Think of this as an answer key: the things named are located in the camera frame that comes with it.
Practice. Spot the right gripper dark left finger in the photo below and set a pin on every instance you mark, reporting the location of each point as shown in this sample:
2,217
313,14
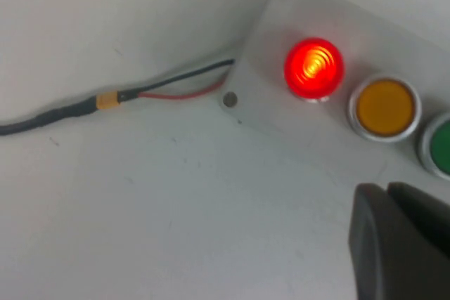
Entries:
390,254

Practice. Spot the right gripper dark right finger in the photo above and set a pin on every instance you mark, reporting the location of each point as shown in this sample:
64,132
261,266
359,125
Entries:
425,210

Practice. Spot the green push button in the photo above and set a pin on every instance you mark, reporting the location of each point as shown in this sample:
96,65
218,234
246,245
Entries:
439,147

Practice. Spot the yellow push button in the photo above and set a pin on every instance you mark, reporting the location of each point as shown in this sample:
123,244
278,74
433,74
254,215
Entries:
385,107

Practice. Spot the grey push-button control box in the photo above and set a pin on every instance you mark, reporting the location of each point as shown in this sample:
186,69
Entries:
267,33

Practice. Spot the lit red indicator lamp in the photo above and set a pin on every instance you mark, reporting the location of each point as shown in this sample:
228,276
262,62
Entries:
314,67

